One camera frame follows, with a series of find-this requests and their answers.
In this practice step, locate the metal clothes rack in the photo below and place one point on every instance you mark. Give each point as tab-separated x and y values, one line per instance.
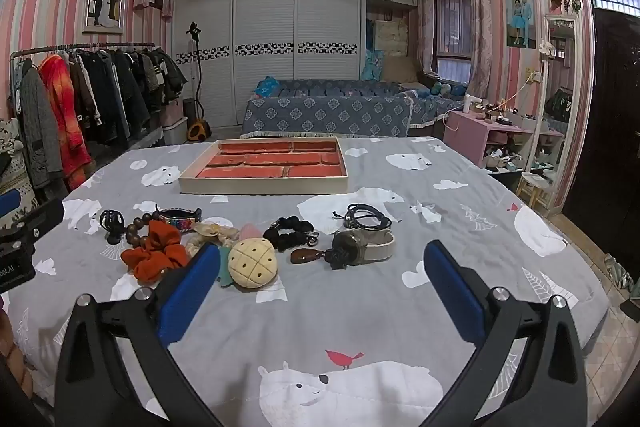
85	46

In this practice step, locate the wall socket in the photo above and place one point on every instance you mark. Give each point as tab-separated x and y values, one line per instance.
536	76

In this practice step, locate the blue printed bag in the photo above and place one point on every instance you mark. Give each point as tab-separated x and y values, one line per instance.
267	88

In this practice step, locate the pink floral curtain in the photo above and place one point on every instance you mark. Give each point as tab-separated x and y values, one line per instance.
480	27
426	24

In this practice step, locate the garment steamer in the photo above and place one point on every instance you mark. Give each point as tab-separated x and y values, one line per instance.
197	127

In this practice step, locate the pink cabinet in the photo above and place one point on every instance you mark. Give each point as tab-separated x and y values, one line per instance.
462	132

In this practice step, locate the pair of shoes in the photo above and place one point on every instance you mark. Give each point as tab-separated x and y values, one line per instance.
617	272

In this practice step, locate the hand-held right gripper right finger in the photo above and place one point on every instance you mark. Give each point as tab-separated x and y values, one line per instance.
455	294

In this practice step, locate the black claw hair clip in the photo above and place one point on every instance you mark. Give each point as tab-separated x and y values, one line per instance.
111	224

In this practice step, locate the black scrunchie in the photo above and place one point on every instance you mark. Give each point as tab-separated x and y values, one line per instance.
287	232

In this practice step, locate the beige wristband with black knot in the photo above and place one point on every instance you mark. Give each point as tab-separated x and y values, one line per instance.
365	244

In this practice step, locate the white plush toy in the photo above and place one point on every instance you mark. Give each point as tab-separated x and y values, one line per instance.
10	134

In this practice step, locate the orange scrunchie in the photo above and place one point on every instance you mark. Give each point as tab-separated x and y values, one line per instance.
152	254

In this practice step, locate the white hair dryer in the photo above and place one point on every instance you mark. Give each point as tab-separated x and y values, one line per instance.
470	103

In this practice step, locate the person's left forearm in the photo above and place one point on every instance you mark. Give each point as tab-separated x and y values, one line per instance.
12	352

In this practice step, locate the white wardrobe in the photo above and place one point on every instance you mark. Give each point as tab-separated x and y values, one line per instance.
300	17

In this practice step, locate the barred window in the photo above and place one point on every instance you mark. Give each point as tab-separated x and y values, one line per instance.
452	32

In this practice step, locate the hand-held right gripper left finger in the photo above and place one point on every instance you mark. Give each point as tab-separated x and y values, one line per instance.
187	294

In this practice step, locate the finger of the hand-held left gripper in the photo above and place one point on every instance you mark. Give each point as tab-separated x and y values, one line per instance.
7	204
37	219

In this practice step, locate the brick pattern tray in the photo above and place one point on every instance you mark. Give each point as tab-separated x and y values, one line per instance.
265	164

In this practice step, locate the wall poster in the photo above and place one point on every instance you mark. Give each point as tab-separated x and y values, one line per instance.
520	14

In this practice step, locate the bed with blue patterned cover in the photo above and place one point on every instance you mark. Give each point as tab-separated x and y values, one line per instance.
330	112

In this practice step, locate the row of hanging clothes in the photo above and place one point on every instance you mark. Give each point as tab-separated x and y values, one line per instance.
100	102

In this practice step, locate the dark wooden door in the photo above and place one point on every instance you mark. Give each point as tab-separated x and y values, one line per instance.
607	107

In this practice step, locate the beige scrunchie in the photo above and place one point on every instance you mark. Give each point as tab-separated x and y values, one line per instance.
215	232

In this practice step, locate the stack of folded bedding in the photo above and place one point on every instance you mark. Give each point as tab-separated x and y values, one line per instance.
392	39

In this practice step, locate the pink storage box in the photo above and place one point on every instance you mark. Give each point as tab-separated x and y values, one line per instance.
174	122

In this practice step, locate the white standing mirror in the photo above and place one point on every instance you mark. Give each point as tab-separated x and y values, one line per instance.
562	107

